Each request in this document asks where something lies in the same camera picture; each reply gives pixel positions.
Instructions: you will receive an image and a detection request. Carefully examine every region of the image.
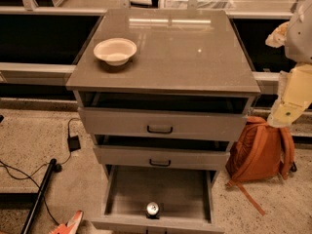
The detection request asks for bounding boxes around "white paper bowl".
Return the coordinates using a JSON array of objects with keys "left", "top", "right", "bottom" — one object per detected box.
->
[{"left": 94, "top": 38, "right": 137, "bottom": 66}]

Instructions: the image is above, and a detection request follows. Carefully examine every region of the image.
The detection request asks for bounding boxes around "black drawer handle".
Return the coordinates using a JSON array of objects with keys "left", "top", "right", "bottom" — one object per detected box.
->
[
  {"left": 149, "top": 159, "right": 172, "bottom": 168},
  {"left": 146, "top": 125, "right": 174, "bottom": 135}
]

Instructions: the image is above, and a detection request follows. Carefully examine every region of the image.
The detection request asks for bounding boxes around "grey top drawer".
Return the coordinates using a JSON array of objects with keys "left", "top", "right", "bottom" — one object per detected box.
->
[{"left": 79, "top": 93, "right": 248, "bottom": 141}]

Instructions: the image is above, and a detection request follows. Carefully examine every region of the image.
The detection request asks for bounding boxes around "orange backpack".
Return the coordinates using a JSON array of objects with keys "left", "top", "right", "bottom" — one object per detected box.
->
[{"left": 226, "top": 116, "right": 295, "bottom": 215}]

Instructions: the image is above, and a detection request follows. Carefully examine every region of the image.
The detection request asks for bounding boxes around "black middle drawer handle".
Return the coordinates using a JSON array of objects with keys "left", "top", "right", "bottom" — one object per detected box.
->
[{"left": 149, "top": 159, "right": 172, "bottom": 168}]

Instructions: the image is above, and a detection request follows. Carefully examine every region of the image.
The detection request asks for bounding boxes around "grey middle drawer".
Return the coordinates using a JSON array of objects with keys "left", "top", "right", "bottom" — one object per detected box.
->
[{"left": 93, "top": 135, "right": 232, "bottom": 171}]

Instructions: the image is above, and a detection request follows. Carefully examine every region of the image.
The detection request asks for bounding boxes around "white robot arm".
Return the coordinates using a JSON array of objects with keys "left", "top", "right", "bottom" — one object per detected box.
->
[{"left": 265, "top": 0, "right": 312, "bottom": 128}]

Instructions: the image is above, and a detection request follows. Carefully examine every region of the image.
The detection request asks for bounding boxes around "pepsi can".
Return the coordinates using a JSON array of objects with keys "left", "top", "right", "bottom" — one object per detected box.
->
[{"left": 146, "top": 202, "right": 160, "bottom": 219}]

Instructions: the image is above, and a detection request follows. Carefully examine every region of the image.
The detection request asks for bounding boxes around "grey bottom drawer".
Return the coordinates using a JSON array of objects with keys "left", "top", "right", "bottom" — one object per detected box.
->
[{"left": 92, "top": 166, "right": 224, "bottom": 234}]

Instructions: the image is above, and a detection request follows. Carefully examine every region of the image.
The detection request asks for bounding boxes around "black top drawer handle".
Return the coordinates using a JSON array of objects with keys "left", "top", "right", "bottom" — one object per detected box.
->
[{"left": 146, "top": 125, "right": 174, "bottom": 135}]

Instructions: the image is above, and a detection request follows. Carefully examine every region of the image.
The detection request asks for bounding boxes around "grey drawer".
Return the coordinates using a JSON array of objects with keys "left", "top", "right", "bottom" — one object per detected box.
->
[
  {"left": 93, "top": 135, "right": 232, "bottom": 171},
  {"left": 92, "top": 166, "right": 224, "bottom": 234},
  {"left": 79, "top": 93, "right": 248, "bottom": 141}
]

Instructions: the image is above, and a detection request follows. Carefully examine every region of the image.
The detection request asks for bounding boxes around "black power adapter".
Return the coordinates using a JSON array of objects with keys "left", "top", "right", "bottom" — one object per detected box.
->
[{"left": 67, "top": 136, "right": 81, "bottom": 152}]

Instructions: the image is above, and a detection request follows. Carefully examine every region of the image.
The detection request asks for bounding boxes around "grey drawer cabinet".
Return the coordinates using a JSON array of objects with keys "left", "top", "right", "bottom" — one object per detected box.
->
[{"left": 65, "top": 8, "right": 261, "bottom": 234}]

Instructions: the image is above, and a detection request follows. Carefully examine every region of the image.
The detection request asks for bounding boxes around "black pole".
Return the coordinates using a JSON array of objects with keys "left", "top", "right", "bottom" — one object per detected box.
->
[{"left": 20, "top": 159, "right": 57, "bottom": 234}]

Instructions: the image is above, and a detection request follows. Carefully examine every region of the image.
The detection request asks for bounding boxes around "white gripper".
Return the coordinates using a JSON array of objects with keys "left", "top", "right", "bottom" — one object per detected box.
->
[{"left": 265, "top": 21, "right": 312, "bottom": 128}]

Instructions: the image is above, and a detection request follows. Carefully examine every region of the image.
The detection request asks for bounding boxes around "black cable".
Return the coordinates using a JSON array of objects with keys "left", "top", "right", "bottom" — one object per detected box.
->
[{"left": 0, "top": 117, "right": 81, "bottom": 226}]

